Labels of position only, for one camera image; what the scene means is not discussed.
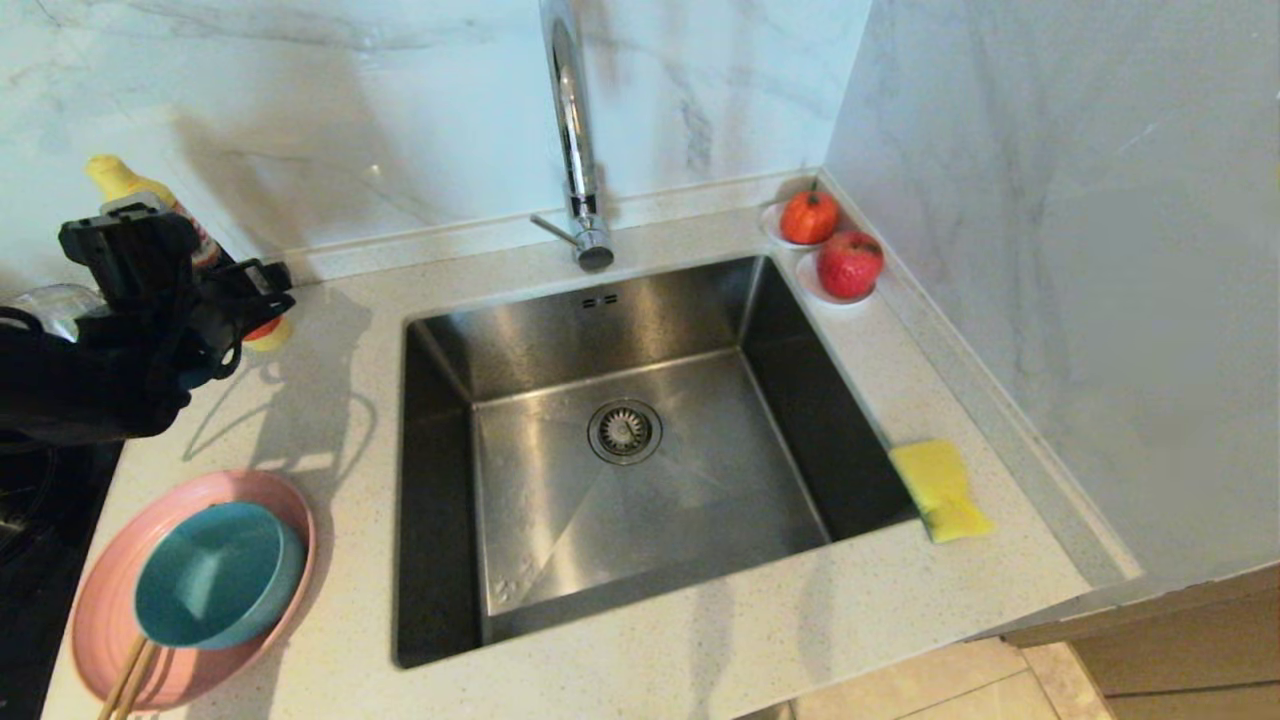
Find yellow-capped orange dish soap bottle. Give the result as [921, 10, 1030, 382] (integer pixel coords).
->
[84, 154, 295, 354]

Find stainless steel sink basin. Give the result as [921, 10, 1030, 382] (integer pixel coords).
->
[392, 255, 921, 669]

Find yellow sponge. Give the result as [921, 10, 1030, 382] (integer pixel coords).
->
[888, 438, 995, 544]

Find clear glass bowl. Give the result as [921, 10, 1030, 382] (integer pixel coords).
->
[0, 283, 111, 341]

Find teal bowl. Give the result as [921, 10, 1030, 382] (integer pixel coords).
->
[134, 500, 307, 651]

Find pink plate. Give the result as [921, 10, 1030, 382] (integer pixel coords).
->
[70, 470, 318, 713]

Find chrome kitchen faucet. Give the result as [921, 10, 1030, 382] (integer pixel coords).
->
[531, 0, 617, 273]

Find black induction cooktop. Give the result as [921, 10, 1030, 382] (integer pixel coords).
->
[0, 430, 126, 720]

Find round metal drain strainer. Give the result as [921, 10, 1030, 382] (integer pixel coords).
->
[587, 399, 663, 466]

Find wooden chopstick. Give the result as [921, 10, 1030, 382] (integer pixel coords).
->
[96, 635, 151, 720]
[112, 642, 161, 720]

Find small white dish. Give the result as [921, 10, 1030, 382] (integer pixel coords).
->
[795, 251, 878, 307]
[760, 202, 841, 252]

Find orange persimmon fruit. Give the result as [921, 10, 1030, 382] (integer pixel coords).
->
[780, 182, 841, 247]

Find red apple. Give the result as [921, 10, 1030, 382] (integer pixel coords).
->
[817, 232, 885, 302]

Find wooden cabinet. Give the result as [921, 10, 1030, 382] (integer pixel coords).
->
[1000, 562, 1280, 720]

